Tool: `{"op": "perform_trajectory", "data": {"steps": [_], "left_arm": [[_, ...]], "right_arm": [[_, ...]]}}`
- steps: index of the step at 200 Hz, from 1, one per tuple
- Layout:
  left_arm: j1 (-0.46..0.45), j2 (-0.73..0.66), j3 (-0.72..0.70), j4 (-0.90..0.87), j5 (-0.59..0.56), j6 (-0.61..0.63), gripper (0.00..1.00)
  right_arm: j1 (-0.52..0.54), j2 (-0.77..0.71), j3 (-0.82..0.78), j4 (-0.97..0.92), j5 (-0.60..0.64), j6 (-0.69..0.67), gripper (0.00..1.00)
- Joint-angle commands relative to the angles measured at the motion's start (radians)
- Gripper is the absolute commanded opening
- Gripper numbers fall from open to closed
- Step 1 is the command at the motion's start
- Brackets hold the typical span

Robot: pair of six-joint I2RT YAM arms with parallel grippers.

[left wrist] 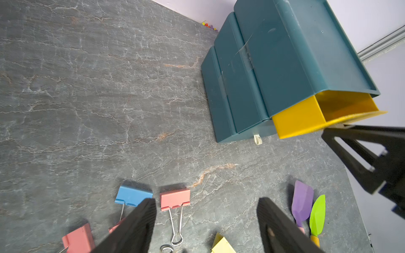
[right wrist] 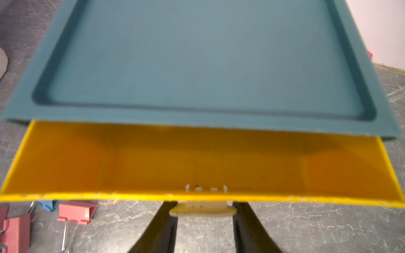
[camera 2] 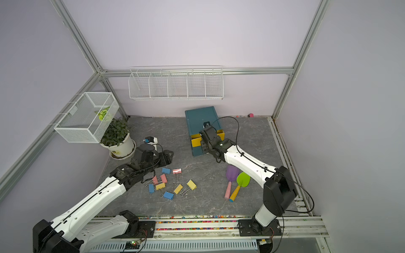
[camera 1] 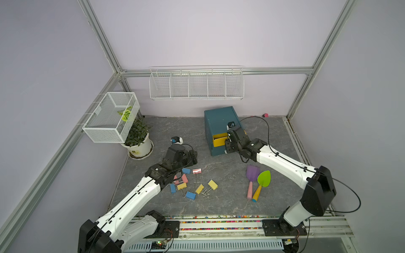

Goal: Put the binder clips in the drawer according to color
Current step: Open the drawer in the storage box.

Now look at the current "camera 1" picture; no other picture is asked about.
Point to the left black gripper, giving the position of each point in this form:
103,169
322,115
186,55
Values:
191,158

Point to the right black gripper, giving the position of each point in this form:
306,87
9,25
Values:
228,147

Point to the yellow top drawer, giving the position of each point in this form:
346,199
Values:
219,139

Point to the pink binder clip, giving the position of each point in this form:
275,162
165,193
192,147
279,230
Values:
176,181
184,178
197,171

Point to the yellow binder clip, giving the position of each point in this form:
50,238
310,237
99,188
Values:
199,189
212,186
181,186

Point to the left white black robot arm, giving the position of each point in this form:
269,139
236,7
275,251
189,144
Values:
113,232

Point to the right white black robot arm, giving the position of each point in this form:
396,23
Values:
317,183

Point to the teal drawer cabinet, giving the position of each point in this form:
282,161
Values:
216,121

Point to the purple toy shovel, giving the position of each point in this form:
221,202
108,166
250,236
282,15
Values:
252,174

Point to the potted green plant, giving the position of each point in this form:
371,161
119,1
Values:
138,143

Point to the green toy shovel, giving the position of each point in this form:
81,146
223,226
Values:
264,180

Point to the green leaf toy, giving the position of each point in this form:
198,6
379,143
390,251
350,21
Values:
125,114

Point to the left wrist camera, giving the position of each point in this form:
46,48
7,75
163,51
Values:
177,140

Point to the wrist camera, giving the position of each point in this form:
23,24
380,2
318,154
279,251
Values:
177,140
230,125

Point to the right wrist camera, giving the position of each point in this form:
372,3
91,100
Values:
230,125

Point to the white wire wall shelf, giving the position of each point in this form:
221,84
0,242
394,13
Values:
197,83

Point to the white wire basket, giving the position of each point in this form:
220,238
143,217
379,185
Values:
104,124

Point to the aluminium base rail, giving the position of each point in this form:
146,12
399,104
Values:
249,234

